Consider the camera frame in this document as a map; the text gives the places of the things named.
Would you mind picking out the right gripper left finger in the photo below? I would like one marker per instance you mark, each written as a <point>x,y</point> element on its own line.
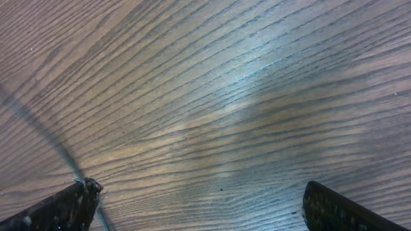
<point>71,209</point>

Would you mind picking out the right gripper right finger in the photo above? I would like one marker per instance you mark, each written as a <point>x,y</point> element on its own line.
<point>326,210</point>

